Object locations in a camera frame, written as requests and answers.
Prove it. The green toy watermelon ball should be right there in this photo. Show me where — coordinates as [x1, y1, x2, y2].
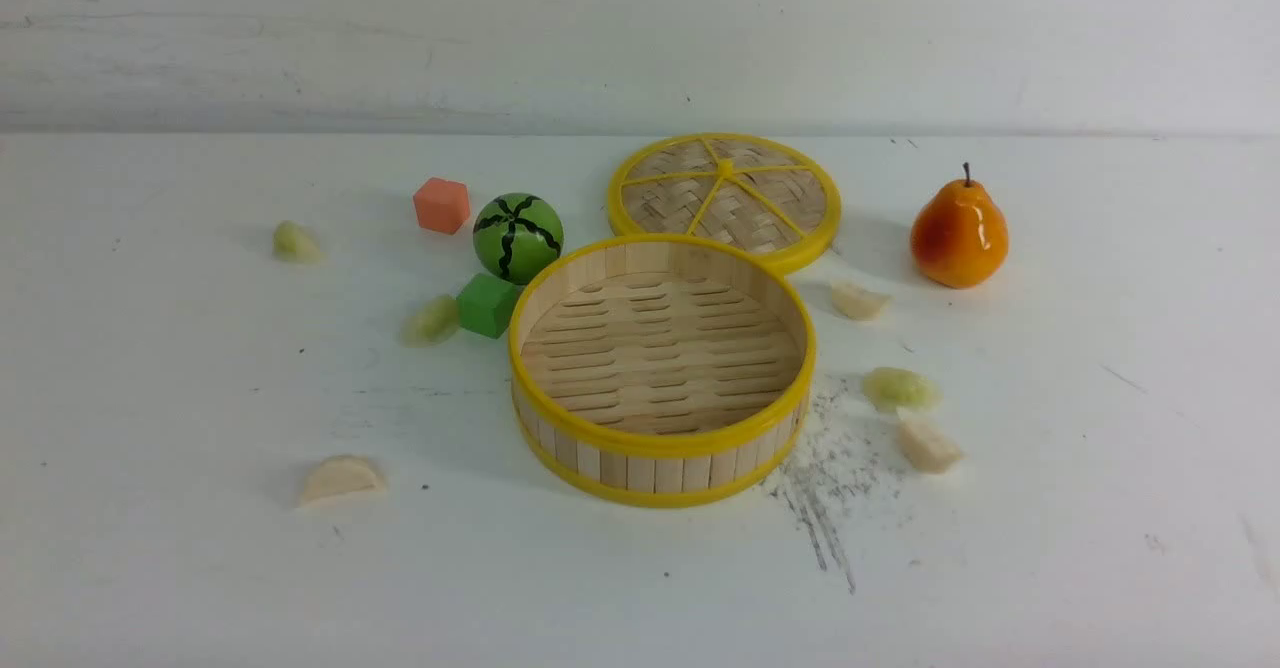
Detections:
[472, 191, 564, 285]

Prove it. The bamboo steamer tray yellow rim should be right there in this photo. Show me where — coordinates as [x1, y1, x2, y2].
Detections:
[506, 234, 817, 508]

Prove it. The white dumpling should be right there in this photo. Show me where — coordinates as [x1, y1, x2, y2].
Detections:
[829, 282, 892, 322]
[895, 415, 966, 475]
[296, 454, 387, 508]

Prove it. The orange foam cube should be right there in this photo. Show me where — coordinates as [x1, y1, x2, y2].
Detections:
[412, 177, 471, 235]

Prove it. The green dumpling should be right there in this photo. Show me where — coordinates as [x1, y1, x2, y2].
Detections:
[271, 220, 325, 264]
[399, 294, 460, 346]
[861, 366, 941, 413]

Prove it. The green foam cube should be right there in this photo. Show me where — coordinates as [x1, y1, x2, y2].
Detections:
[456, 273, 522, 339]

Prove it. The orange yellow toy pear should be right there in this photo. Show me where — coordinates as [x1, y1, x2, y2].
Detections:
[909, 163, 1010, 289]

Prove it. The woven bamboo steamer lid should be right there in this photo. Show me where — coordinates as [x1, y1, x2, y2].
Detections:
[605, 132, 844, 273]

